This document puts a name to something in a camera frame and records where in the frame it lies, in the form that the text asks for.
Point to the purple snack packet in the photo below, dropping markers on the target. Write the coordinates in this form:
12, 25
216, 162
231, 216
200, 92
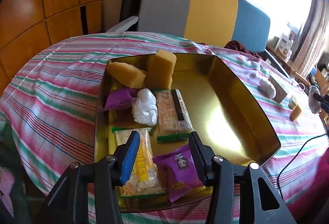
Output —
177, 170
118, 99

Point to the yellow white snack packet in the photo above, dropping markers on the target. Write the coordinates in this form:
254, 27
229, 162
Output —
148, 171

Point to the brown cardboard piece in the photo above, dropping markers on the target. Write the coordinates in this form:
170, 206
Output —
279, 90

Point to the dark red cloth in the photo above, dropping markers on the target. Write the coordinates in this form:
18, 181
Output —
236, 46

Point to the blue container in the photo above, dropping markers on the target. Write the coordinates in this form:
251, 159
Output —
312, 71

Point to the wooden side table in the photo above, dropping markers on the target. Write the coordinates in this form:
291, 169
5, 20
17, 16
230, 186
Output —
282, 62

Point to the pink floral cloth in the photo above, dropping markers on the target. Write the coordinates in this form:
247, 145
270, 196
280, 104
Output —
6, 182

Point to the gold metal tin box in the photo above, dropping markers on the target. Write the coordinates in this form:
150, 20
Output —
218, 110

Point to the white gauze roll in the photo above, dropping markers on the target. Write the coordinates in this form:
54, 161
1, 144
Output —
313, 105

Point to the striped tablecloth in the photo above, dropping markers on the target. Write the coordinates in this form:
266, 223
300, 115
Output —
64, 72

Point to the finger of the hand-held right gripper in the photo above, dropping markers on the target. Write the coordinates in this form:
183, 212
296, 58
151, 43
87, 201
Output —
323, 102

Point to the white printed box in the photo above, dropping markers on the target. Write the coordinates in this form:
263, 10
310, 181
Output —
282, 42

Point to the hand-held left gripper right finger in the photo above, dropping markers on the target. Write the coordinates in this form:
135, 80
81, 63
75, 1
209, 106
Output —
198, 159

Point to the striped curtain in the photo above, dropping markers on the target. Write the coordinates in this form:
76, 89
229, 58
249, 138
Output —
313, 33

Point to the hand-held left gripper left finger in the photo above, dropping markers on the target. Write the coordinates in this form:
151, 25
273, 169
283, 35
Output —
131, 159

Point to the yellow sponge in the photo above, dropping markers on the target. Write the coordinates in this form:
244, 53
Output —
160, 69
296, 112
126, 74

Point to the cereal bar packet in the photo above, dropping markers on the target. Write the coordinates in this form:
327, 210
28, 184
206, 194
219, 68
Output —
167, 116

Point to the small white cup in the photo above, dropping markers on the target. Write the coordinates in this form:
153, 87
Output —
302, 86

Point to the white plastic bag wad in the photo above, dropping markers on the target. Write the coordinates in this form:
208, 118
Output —
145, 108
267, 87

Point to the grey yellow blue sofa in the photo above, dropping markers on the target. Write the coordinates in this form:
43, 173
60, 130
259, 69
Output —
164, 8

